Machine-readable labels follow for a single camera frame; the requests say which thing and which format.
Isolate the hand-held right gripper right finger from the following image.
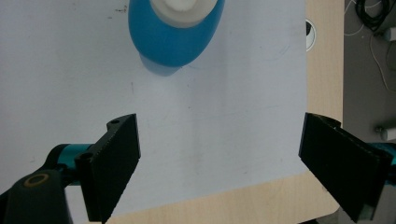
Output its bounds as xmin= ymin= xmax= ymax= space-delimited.
xmin=298 ymin=112 xmax=394 ymax=224

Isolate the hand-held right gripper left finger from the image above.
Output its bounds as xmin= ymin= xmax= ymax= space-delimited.
xmin=74 ymin=113 xmax=142 ymax=224

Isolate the round cable grommet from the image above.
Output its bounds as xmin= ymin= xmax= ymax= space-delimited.
xmin=305 ymin=18 xmax=318 ymax=52

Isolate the blue bottle with white cap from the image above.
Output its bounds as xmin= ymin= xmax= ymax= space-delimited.
xmin=128 ymin=0 xmax=226 ymax=77

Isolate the white cable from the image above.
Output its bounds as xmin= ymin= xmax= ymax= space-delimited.
xmin=343 ymin=0 xmax=396 ymax=93

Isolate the black cable bundle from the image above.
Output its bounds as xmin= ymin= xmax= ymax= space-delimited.
xmin=355 ymin=0 xmax=393 ymax=32

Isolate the grey metal stand foot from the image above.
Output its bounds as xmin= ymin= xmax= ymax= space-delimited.
xmin=375 ymin=120 xmax=396 ymax=142

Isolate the white paper sheet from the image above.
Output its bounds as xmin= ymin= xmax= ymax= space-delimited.
xmin=0 ymin=0 xmax=310 ymax=218

